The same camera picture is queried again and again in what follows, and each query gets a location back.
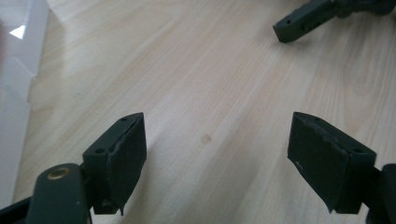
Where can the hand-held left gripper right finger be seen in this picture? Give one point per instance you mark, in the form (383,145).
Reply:
(327,161)

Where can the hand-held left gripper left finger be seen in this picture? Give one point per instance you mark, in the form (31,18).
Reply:
(123,161)

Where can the translucent plastic pencil case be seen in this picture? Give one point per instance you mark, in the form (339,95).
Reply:
(14,109)

